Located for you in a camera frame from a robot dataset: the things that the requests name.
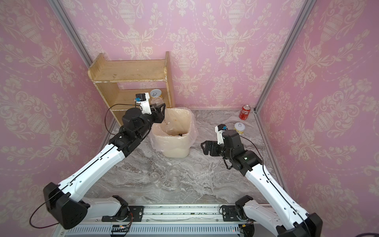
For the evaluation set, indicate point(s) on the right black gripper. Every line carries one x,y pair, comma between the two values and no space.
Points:
209,143

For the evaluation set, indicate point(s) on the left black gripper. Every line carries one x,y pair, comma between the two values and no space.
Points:
158,114

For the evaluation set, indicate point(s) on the clear jar flower tea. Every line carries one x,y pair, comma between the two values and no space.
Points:
174,179
156,101
155,179

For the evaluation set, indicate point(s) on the clear lid of jar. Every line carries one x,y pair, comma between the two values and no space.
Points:
198,168

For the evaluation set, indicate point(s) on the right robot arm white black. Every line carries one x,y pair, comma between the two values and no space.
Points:
288,218

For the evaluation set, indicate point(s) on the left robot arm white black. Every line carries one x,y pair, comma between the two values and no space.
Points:
65,201

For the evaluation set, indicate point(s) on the yellow white can on shelf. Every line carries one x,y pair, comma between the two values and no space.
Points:
156,93

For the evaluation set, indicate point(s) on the cream trash bin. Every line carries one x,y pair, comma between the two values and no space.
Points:
174,139

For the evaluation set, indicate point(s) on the clear plastic bin liner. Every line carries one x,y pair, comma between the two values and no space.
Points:
192,133

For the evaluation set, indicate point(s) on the yellow white can on table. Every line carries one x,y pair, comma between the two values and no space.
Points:
240,128

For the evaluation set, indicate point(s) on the red cola can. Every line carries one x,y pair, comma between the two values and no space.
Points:
244,113

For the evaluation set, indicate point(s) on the wooden two-tier shelf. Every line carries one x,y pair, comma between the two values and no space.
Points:
107,74

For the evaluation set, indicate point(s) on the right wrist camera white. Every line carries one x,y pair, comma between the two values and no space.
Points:
219,129

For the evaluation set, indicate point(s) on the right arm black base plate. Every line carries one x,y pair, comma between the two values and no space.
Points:
232,213

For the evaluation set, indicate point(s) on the aluminium mounting rail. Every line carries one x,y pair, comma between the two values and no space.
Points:
172,220

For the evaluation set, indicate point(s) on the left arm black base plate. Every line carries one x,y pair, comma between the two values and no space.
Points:
135,214

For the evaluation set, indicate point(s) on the small circuit board with wires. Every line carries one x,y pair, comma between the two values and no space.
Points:
120,230

